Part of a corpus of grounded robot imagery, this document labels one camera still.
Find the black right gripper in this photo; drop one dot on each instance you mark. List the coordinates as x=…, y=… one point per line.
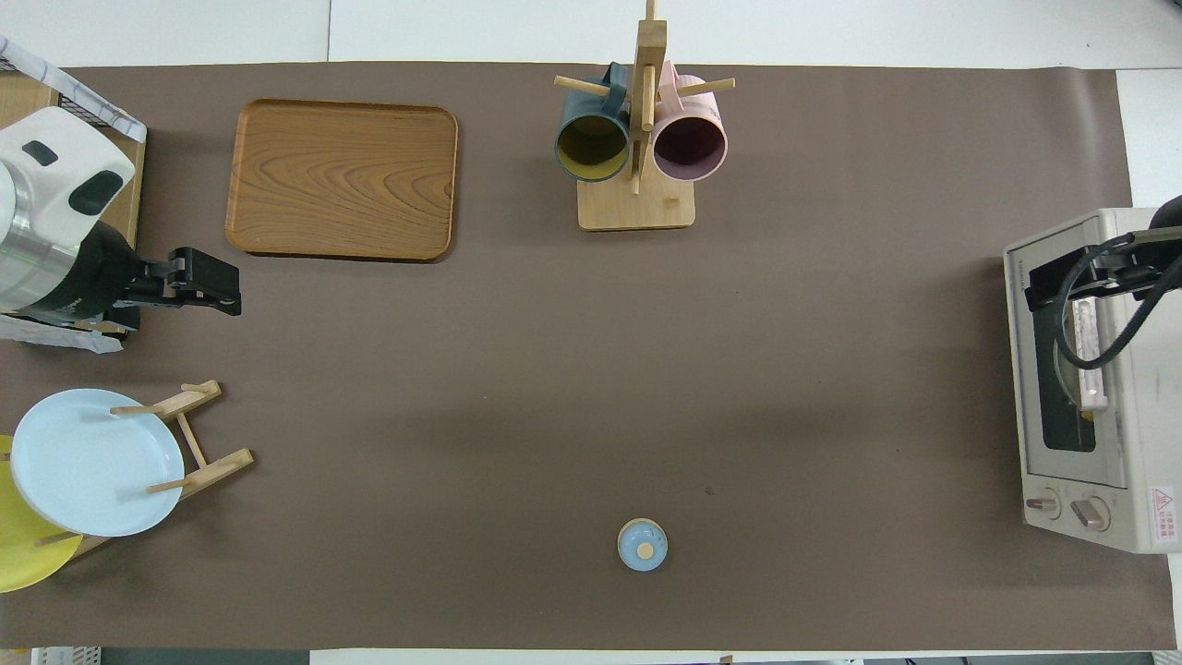
x=1113, y=272

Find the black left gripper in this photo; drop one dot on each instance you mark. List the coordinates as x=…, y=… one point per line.
x=171, y=277

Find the glass oven door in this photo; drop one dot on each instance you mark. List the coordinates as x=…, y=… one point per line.
x=1108, y=453

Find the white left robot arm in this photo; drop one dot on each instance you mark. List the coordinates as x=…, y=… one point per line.
x=46, y=185

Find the beige toaster oven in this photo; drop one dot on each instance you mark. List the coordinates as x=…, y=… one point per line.
x=1150, y=416

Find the beige oven knob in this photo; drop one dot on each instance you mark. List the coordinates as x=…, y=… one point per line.
x=1091, y=513
x=1043, y=504

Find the wooden serving tray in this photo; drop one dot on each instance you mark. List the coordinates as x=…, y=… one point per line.
x=342, y=180

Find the white paper strip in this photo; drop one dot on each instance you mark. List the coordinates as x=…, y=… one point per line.
x=55, y=334

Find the wooden plate rack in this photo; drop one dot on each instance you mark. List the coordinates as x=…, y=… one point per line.
x=211, y=469

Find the light blue plate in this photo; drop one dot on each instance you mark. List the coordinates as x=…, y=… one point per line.
x=92, y=462

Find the white checkered cloth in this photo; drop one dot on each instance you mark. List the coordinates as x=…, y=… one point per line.
x=92, y=102

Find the brown table mat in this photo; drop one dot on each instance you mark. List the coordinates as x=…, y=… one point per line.
x=462, y=369

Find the red warning sticker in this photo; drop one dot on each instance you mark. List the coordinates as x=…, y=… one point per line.
x=1163, y=513

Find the yellow plate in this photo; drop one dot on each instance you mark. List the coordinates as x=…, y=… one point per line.
x=23, y=563

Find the pink mug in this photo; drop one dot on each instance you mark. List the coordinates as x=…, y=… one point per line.
x=691, y=148

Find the dark blue mug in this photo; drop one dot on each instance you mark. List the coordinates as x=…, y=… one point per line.
x=591, y=148

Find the wooden mug tree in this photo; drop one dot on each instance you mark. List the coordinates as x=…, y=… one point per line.
x=637, y=208

